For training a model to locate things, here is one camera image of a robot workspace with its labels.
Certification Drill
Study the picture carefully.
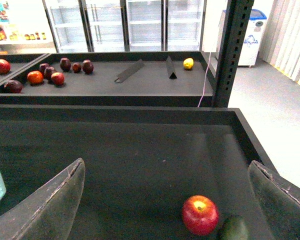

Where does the dark plum right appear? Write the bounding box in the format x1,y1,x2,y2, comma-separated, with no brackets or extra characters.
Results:
82,59,94,75

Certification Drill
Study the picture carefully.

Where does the white curtain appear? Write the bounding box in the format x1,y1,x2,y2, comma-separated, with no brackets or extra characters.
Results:
259,0,300,85

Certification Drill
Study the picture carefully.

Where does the pink cable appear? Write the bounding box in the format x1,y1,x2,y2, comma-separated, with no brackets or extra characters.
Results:
197,51,213,108

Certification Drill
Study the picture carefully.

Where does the black perforated steel post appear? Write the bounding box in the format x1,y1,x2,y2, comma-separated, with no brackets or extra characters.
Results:
211,0,254,108

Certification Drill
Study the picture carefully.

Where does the dark plum tall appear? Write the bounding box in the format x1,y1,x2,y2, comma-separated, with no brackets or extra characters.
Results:
59,57,72,72

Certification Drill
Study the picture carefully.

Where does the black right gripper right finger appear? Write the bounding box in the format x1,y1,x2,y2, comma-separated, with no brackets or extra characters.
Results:
248,160,300,240

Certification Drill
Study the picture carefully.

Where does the dark purple fruit front left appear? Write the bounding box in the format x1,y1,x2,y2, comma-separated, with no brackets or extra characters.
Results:
3,79,23,94

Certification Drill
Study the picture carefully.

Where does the black flat divider bar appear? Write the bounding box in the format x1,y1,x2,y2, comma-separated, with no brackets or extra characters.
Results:
114,59,145,83

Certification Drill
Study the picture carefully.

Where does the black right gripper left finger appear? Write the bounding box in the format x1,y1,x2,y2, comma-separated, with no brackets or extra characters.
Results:
0,158,86,240

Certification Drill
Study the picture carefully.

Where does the red apple on shelf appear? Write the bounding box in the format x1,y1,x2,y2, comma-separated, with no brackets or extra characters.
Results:
51,72,65,86

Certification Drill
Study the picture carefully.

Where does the black front display tray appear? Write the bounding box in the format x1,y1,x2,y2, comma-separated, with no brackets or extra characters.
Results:
0,105,273,240

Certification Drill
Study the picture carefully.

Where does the shelf with bottles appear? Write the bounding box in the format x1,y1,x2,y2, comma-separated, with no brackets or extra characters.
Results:
0,0,56,54

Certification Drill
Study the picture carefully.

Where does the small red plum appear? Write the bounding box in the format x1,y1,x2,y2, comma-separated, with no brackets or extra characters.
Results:
72,62,82,74

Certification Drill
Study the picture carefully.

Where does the orange red tomato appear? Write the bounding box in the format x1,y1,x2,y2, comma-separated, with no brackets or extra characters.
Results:
27,70,44,85

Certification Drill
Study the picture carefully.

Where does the red mango far left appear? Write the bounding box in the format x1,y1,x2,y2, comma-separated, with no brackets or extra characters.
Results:
0,59,11,75

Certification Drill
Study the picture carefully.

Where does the yellow lemon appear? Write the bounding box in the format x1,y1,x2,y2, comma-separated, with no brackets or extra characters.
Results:
183,57,194,71

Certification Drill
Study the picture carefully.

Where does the dark plum small left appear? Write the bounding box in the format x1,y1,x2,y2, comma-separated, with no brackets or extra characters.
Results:
39,63,50,74

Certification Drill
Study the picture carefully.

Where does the glass door refrigerator row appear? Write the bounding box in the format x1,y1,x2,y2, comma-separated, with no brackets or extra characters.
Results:
43,0,206,53

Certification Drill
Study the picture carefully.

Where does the white chest freezer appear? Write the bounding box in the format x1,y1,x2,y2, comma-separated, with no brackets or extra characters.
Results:
215,9,267,67

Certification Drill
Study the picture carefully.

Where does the black rear display tray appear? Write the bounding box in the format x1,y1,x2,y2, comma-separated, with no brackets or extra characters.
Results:
0,51,214,107

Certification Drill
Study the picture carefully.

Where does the black triangular divider bar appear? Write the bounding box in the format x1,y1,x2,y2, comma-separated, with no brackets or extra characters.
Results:
165,56,177,80

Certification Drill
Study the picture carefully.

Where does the black display tray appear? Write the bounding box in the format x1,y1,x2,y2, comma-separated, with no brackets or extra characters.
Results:
0,51,214,107
0,105,273,240

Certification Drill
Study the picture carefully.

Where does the red apple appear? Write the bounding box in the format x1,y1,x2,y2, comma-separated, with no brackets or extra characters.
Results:
181,195,220,236
51,72,65,86

